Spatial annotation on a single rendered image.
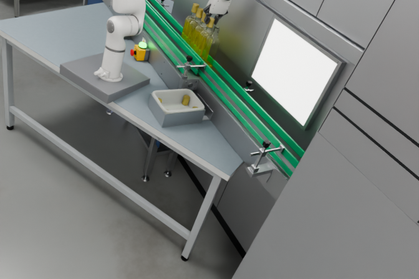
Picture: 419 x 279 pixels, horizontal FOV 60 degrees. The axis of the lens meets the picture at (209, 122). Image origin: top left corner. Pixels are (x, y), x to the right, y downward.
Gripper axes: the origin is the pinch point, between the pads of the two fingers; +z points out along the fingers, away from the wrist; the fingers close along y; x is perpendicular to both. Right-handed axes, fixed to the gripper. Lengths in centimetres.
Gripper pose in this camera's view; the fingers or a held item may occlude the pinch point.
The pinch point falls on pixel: (211, 20)
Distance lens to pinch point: 190.6
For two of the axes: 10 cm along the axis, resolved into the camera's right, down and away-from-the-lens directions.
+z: -4.0, 5.9, 7.0
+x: 3.9, 8.0, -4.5
